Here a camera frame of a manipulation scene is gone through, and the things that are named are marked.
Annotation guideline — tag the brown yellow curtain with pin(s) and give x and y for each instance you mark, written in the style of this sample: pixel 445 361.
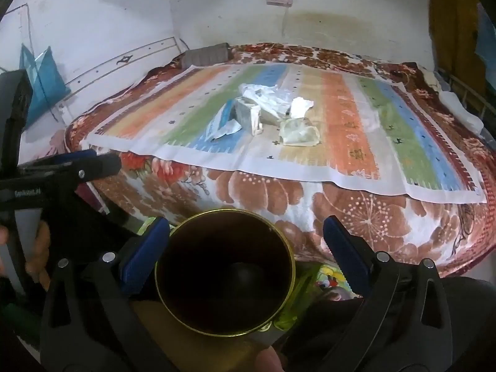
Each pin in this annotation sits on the brown yellow curtain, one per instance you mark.
pixel 453 15

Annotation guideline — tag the grey pillow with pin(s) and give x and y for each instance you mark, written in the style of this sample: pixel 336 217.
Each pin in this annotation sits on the grey pillow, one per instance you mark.
pixel 205 55

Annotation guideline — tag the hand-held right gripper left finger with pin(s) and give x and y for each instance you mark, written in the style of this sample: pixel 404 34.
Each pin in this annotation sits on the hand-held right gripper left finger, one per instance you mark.
pixel 143 257

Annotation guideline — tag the crumpled white tissue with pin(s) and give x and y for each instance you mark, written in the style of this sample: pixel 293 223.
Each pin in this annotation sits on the crumpled white tissue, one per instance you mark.
pixel 300 106

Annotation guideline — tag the teal pillow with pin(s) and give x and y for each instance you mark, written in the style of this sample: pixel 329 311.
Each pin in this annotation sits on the teal pillow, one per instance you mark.
pixel 44 81

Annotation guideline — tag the maroon cloth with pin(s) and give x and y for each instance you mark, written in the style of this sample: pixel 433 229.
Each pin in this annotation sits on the maroon cloth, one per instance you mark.
pixel 91 197

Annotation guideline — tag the person's black trousers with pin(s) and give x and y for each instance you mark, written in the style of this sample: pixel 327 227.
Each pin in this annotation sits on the person's black trousers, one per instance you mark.
pixel 465 317

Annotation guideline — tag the striped colourful mat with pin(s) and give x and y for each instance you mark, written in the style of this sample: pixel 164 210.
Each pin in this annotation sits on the striped colourful mat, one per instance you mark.
pixel 341 143

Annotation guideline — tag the yellowish plastic wrapper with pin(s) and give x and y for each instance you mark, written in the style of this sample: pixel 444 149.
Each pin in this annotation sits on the yellowish plastic wrapper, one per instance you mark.
pixel 298 133

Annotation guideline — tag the person's bare foot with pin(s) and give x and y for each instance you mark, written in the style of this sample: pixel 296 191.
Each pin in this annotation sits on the person's bare foot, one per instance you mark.
pixel 271 360

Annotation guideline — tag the blue face mask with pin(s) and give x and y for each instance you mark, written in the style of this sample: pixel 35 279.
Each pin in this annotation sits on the blue face mask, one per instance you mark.
pixel 219 118

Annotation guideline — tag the clear white plastic bag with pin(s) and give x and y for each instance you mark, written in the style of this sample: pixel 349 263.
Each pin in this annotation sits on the clear white plastic bag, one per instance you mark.
pixel 267 97

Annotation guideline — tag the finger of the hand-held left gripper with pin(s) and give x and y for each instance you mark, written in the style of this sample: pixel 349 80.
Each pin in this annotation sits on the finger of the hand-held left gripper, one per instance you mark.
pixel 97 168
pixel 73 156

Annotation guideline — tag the small white carton box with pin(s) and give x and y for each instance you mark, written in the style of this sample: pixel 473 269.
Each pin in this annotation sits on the small white carton box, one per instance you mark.
pixel 248 118

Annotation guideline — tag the white bed headboard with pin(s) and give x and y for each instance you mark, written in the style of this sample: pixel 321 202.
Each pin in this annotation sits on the white bed headboard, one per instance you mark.
pixel 116 81

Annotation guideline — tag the dark bin with gold rim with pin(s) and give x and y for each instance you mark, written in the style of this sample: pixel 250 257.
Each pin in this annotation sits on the dark bin with gold rim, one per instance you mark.
pixel 224 267

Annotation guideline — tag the brown floral blanket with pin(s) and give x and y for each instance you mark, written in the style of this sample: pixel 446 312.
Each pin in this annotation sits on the brown floral blanket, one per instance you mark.
pixel 263 197

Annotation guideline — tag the white cloth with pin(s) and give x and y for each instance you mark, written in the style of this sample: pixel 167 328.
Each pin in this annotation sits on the white cloth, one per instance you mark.
pixel 461 110

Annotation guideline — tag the green cloth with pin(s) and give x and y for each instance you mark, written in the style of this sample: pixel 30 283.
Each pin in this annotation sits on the green cloth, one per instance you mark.
pixel 17 317

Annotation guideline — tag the person's left hand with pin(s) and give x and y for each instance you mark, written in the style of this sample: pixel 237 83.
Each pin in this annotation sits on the person's left hand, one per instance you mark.
pixel 40 252

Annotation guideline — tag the light blue cloth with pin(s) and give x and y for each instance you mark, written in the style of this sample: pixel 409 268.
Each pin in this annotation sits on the light blue cloth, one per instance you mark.
pixel 486 35

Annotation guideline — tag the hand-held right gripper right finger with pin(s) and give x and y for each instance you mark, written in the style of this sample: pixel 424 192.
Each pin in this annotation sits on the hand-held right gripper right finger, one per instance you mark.
pixel 345 257

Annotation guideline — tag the green cartoon print mat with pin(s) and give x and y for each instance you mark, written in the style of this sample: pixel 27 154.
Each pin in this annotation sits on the green cartoon print mat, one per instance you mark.
pixel 329 279

